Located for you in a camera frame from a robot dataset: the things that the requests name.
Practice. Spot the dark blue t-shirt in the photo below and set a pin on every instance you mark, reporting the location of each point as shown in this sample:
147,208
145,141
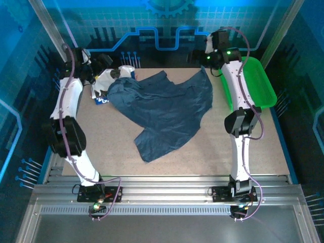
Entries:
164,106

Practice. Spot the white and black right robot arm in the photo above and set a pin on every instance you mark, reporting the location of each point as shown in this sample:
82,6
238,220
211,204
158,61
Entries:
238,83

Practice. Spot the white printed t-shirt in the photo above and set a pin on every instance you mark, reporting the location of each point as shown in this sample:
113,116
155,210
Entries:
103,78

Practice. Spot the green plastic basket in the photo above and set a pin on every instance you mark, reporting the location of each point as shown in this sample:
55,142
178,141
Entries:
260,83

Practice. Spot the small controller board green light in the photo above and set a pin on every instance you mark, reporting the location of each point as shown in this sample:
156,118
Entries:
96,207
240,207

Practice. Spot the aluminium corner post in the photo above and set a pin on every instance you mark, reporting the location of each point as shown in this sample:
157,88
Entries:
48,22
281,30

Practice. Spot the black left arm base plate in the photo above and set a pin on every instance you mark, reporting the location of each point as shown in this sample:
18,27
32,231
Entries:
114,193

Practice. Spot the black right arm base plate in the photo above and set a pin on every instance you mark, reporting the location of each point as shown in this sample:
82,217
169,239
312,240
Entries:
220,193

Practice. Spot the aluminium rail frame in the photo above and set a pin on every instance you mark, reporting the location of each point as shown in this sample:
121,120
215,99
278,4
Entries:
164,192

